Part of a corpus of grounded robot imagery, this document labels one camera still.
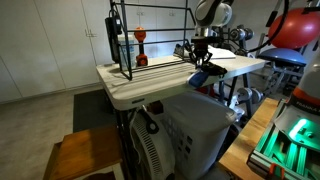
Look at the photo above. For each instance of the grey running shoe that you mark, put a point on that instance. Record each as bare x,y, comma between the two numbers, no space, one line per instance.
181,51

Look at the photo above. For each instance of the white wall cabinets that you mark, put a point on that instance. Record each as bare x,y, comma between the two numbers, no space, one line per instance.
50,43

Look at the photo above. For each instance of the white grey floor fan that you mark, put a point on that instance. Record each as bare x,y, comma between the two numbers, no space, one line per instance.
150,146

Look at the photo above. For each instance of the black fingerless glove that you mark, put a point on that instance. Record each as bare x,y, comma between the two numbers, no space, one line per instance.
215,70

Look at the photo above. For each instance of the black power strip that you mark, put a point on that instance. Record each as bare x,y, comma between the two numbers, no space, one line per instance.
113,36

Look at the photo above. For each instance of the brown wooden stool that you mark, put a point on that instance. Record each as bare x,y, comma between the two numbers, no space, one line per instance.
86,150

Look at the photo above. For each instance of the black floor mat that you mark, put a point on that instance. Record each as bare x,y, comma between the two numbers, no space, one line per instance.
93,110

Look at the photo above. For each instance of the white plastic laundry basket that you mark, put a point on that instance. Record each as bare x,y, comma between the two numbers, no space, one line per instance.
200,133

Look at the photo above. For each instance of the aluminium base plate green light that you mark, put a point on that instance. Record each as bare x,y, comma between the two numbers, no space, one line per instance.
290,143

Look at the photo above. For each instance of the clear plastic wipes container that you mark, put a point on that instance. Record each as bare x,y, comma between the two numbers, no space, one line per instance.
130,50

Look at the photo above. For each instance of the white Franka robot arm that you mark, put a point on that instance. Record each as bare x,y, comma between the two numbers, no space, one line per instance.
213,13

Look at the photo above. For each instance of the blue balance trainer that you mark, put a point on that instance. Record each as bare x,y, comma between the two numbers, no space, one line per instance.
283,56

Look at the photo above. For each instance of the white plastic dustpan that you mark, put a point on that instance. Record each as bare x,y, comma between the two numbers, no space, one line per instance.
221,53

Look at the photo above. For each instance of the silver dumbbell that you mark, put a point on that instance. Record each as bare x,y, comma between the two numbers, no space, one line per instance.
248,95
241,34

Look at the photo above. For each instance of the wooden robot bench top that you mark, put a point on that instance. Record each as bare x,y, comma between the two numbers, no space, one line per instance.
246,143

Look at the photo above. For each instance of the blue and white brush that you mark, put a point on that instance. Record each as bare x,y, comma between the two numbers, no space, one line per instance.
198,79

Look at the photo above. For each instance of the red exercise ball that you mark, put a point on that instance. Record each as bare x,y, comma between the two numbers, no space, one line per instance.
295,28

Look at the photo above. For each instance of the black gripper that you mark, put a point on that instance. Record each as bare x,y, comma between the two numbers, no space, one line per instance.
201,46

